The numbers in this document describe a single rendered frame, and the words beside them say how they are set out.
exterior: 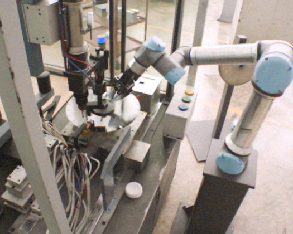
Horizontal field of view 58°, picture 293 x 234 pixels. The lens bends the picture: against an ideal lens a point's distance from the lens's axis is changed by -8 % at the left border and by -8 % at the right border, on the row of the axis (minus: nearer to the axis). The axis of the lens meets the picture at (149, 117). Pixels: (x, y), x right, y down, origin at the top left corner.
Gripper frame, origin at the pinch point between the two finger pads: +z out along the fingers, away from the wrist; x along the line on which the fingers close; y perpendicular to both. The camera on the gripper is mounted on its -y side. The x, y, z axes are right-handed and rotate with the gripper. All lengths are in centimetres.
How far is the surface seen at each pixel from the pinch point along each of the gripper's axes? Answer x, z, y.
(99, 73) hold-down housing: -7.5, -14.7, 14.3
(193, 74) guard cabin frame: 19, -17, -43
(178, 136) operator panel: 34.1, 1.5, -17.6
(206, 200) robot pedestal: 67, 12, -9
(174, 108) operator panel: 23.3, -7.3, -19.1
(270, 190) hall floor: 128, 22, -87
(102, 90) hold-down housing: -3.2, -8.7, 12.3
